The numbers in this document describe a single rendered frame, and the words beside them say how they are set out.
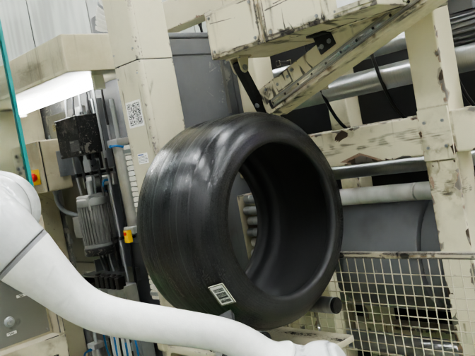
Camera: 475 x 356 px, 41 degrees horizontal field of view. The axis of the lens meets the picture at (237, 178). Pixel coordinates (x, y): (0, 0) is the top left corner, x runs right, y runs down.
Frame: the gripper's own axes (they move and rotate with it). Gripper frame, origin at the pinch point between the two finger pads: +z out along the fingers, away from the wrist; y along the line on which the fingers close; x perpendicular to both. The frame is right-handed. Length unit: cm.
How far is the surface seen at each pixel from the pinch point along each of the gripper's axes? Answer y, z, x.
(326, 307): 29.0, 28.0, 15.0
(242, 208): 17, 81, 1
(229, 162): -21.9, 25.7, 15.4
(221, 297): 0.0, 10.8, -0.9
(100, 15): -57, 132, -13
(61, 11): -33, 990, -248
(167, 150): -27.8, 39.1, 1.4
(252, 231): 24, 76, 0
